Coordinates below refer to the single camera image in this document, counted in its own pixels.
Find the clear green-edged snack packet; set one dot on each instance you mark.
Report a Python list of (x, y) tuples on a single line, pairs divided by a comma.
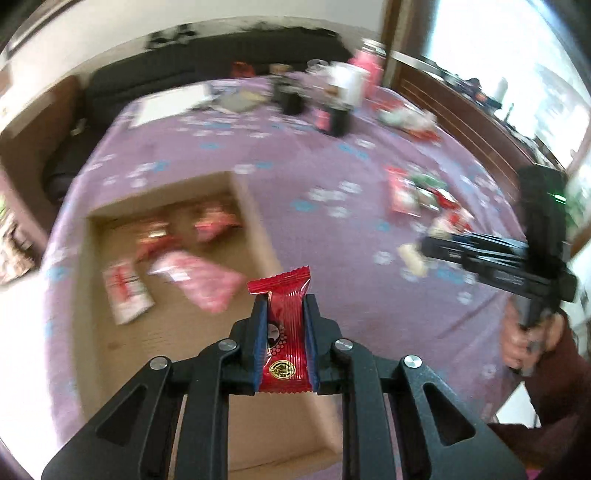
[(427, 184)]

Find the cream wafer packet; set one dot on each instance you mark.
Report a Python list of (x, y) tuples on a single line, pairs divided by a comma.
[(413, 259)]

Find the person's right hand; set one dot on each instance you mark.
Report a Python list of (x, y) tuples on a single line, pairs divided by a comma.
[(512, 341)]

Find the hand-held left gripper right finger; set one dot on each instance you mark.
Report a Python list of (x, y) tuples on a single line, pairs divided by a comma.
[(313, 355)]

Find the wooden side cabinet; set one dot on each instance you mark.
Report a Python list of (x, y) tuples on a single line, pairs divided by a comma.
[(461, 115)]

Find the pink knit-sleeved bottle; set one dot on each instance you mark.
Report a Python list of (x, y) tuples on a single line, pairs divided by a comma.
[(368, 64)]

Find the white red-label snack packet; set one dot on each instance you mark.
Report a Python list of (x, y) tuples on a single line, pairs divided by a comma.
[(127, 290), (455, 221)]

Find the red cartoon-girl candy packet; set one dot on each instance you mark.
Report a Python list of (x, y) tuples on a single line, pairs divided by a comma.
[(286, 314)]

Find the white paper sheets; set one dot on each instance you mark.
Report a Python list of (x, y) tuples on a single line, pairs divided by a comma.
[(171, 104)]

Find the pink translucent snack packet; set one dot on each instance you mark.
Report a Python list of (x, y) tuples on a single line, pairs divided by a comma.
[(402, 194)]

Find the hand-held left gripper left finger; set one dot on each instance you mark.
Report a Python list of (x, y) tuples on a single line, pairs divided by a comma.
[(259, 341)]

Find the tan notebook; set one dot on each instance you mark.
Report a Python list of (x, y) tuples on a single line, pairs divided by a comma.
[(240, 101)]

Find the brown armchair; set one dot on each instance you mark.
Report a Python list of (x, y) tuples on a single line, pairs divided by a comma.
[(32, 115)]

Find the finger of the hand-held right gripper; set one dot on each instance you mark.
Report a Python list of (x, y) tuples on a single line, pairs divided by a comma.
[(480, 249), (503, 272)]

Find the white plastic jar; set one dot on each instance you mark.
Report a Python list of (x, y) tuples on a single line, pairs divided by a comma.
[(348, 83)]

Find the cardboard box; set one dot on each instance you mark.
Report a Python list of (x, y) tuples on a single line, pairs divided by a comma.
[(184, 369)]

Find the white cloth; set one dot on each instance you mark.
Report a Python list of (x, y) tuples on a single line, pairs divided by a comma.
[(406, 117)]

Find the pink cartoon snack packet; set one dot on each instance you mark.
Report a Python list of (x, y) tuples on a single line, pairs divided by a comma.
[(198, 281)]

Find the black canister with wooden lid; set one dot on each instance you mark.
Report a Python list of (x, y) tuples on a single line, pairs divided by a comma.
[(332, 115), (288, 97)]

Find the black sofa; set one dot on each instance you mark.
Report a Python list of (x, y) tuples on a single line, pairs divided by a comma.
[(207, 60)]

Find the person's right forearm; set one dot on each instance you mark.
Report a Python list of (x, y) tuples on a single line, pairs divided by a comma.
[(563, 406)]

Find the small red item on sofa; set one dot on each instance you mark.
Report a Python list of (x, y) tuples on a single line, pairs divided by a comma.
[(243, 69)]

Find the black gadgets on sofa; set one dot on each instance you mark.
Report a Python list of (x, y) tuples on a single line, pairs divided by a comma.
[(171, 36)]

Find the dark red gold-print snack packet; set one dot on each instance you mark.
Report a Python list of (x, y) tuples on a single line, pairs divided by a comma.
[(157, 237), (214, 221)]

